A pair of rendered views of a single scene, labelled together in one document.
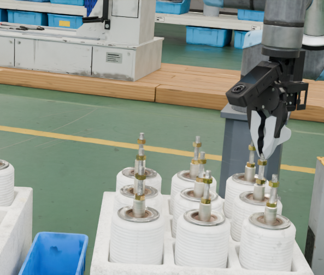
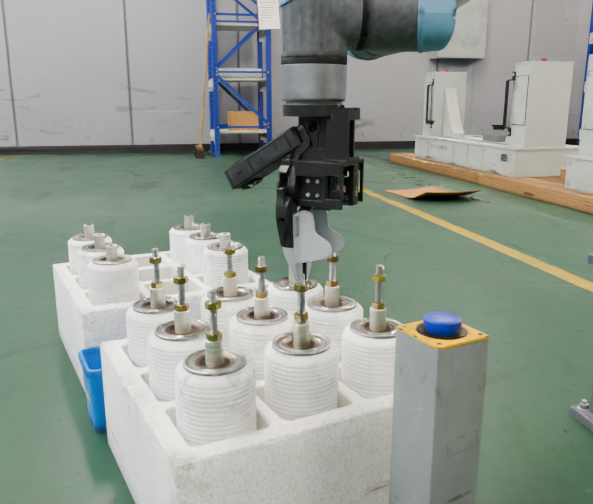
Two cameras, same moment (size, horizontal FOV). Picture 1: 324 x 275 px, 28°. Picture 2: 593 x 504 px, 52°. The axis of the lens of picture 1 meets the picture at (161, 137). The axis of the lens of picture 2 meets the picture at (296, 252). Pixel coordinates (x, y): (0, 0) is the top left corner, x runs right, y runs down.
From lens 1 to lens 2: 1.24 m
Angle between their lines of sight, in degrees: 62
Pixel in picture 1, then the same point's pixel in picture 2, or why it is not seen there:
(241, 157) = not seen: outside the picture
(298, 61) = (334, 126)
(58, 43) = not seen: outside the picture
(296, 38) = (296, 82)
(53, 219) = not seen: hidden behind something
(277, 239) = (179, 383)
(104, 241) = not seen: hidden behind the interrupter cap
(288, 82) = (320, 160)
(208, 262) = (154, 384)
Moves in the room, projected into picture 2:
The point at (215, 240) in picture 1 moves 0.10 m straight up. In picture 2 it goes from (156, 358) to (152, 284)
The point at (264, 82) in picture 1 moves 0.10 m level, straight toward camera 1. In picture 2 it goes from (262, 154) to (177, 156)
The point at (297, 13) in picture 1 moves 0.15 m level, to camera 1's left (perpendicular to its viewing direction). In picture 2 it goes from (294, 39) to (243, 49)
